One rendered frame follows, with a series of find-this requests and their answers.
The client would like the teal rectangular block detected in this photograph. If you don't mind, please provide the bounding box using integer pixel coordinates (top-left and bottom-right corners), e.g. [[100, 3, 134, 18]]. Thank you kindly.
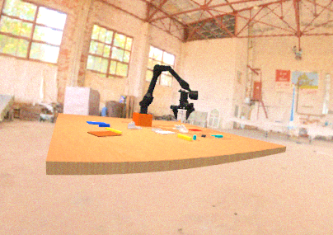
[[214, 134, 223, 139]]

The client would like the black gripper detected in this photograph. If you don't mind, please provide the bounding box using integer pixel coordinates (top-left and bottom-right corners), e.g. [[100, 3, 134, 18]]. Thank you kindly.
[[170, 98, 195, 120]]

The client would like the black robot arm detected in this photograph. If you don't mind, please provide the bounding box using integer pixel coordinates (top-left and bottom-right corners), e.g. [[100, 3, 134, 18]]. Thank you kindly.
[[139, 64, 199, 115]]

